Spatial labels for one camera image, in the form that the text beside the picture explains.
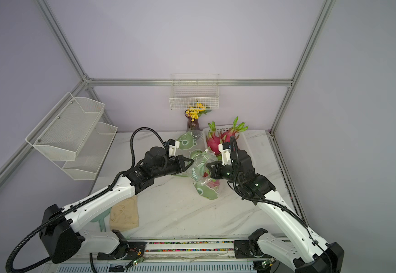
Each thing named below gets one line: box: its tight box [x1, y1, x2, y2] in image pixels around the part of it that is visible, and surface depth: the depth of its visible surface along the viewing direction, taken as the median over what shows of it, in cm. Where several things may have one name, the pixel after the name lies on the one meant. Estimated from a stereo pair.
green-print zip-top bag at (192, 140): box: [178, 130, 205, 151], surface depth 106 cm
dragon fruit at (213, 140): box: [205, 120, 221, 156], surface depth 101 cm
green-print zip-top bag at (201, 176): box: [186, 149, 221, 201], surface depth 74 cm
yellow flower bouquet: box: [185, 102, 213, 122], surface depth 100 cm
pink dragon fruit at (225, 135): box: [217, 116, 249, 144], surface depth 107 cm
